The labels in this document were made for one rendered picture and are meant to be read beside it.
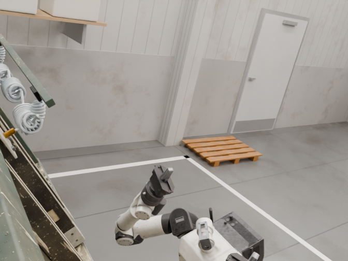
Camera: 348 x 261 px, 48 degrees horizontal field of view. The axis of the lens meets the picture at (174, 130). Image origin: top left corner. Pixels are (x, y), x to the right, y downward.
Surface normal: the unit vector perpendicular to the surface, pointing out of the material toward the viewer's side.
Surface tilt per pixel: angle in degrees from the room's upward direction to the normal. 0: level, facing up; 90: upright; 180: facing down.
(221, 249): 24
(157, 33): 90
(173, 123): 90
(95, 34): 90
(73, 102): 90
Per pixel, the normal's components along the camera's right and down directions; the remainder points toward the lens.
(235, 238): -0.14, -0.83
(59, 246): 0.51, 0.41
